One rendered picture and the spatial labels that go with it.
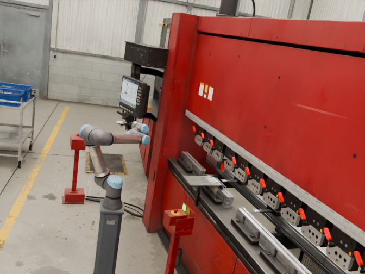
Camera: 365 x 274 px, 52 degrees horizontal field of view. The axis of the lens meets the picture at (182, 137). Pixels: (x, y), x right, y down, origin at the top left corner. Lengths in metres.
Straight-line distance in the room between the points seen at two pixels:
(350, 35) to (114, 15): 8.08
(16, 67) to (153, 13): 3.61
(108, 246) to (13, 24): 7.60
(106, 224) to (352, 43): 2.04
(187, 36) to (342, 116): 2.03
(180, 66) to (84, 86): 6.39
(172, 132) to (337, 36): 2.15
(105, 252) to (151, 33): 7.37
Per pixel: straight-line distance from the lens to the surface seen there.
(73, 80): 9.83
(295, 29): 2.34
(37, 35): 9.80
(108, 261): 3.09
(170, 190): 3.74
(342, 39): 2.03
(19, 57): 9.93
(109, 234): 2.96
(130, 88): 3.88
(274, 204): 2.38
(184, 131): 3.79
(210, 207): 2.92
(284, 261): 2.38
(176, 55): 3.60
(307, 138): 2.14
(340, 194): 1.97
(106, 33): 9.69
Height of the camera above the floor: 2.11
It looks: 15 degrees down
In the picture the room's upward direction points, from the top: 9 degrees clockwise
